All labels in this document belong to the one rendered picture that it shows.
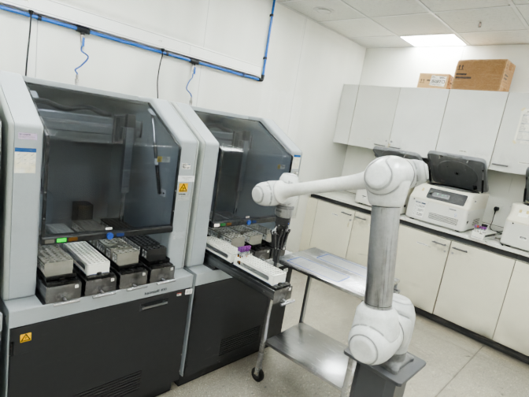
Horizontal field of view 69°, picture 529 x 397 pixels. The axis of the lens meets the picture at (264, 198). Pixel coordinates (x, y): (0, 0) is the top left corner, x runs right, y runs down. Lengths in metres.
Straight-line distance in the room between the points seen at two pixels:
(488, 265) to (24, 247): 3.41
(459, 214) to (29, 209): 3.33
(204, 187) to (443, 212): 2.49
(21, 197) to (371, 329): 1.39
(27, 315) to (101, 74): 1.73
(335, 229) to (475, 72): 2.09
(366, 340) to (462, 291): 2.58
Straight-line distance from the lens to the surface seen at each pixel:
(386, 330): 1.49
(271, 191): 1.66
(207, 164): 2.07
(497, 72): 4.25
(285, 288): 1.94
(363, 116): 4.65
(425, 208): 3.98
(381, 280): 1.46
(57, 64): 2.87
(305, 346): 2.55
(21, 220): 1.75
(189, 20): 3.33
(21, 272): 1.83
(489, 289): 3.90
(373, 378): 1.79
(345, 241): 4.40
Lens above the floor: 1.57
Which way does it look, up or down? 11 degrees down
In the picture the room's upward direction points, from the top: 9 degrees clockwise
